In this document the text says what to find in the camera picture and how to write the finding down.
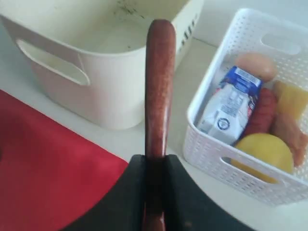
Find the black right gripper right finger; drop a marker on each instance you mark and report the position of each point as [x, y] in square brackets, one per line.
[188, 208]

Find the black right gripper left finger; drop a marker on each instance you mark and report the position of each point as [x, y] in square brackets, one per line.
[122, 208]

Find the yellow lemon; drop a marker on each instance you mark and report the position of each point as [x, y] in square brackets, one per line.
[269, 149]

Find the small milk carton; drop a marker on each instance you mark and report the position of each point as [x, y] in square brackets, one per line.
[228, 110]

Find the red sausage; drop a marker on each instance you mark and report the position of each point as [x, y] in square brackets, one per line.
[263, 114]

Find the orange fried chicken piece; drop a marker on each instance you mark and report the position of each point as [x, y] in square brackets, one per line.
[286, 128]

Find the yellow cheese wedge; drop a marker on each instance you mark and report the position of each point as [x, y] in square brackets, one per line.
[291, 99]

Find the wooden spoon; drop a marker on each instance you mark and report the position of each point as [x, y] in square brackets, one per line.
[159, 71]

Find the brown egg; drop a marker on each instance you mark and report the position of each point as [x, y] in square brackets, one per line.
[258, 65]

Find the red tablecloth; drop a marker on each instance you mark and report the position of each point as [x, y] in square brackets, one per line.
[49, 175]

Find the white lattice plastic basket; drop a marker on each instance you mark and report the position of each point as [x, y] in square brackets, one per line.
[287, 45]

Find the cream plastic bin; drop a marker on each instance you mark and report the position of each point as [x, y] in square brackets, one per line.
[89, 55]

